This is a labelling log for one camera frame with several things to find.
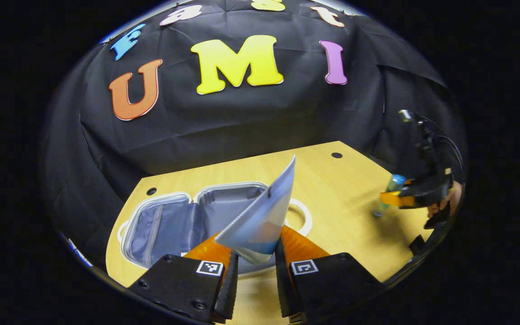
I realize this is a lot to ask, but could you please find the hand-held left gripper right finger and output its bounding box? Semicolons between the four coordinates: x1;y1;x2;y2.
274;225;385;319

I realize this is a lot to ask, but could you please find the black backdrop cloth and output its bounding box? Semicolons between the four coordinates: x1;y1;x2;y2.
41;0;468;271

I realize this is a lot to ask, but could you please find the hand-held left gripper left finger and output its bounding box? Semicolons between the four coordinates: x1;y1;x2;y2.
128;233;239;324

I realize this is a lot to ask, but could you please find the teal skin care tube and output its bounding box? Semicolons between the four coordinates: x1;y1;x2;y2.
372;174;406;218

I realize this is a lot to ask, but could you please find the white and blue object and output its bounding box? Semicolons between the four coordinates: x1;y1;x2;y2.
60;232;93;268

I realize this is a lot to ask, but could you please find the blue and white pouch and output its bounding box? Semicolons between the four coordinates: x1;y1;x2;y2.
215;155;297;265

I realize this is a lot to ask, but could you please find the white suitcase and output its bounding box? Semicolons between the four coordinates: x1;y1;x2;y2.
117;181;313;276

